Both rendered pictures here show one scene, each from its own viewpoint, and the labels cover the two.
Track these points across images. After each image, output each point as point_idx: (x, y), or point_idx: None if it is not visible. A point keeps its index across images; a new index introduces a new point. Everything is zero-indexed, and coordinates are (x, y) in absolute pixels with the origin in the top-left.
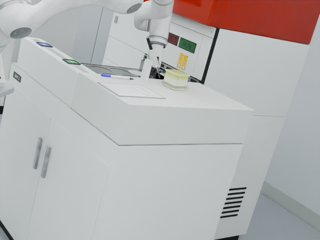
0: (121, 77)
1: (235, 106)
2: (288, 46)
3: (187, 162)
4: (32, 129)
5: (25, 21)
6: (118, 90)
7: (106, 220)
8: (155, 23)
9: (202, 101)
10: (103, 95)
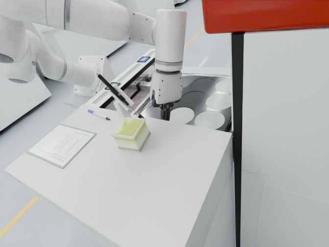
0: (100, 116)
1: (146, 235)
2: None
3: (105, 244)
4: None
5: (3, 74)
6: (46, 140)
7: (78, 228)
8: (154, 39)
9: (105, 192)
10: None
